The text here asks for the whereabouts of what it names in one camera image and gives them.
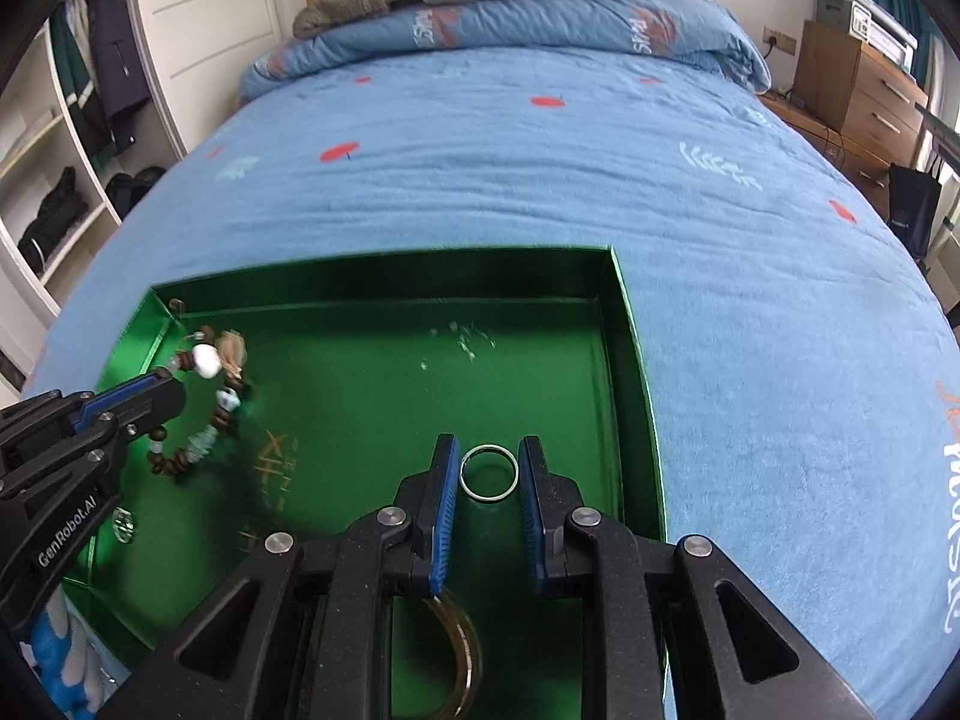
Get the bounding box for plain silver ring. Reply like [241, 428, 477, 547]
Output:
[457, 442, 521, 503]

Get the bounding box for brown white beaded bracelet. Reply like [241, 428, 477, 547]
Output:
[146, 325, 254, 480]

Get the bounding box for dark brown translucent bangle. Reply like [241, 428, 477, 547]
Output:
[389, 590, 483, 718]

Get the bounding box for green jewelry tray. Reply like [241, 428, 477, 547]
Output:
[67, 247, 664, 718]

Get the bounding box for blue white gloved hand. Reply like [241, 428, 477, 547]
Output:
[28, 589, 107, 718]

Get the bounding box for black clothes on shelf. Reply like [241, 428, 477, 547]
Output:
[18, 166, 88, 275]

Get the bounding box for blue dinosaur bed sheet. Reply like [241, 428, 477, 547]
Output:
[28, 49, 958, 718]

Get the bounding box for dark hanging jacket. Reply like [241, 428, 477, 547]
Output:
[85, 0, 151, 153]

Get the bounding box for white open wardrobe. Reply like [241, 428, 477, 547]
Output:
[2, 0, 281, 401]

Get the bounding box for black bag on floor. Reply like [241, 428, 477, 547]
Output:
[889, 164, 942, 262]

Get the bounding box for folded blue duvet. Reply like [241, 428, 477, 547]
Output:
[238, 0, 773, 103]

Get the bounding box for wooden drawer nightstand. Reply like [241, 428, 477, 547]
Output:
[789, 20, 928, 220]

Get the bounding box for white printer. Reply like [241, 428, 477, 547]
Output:
[815, 0, 918, 75]

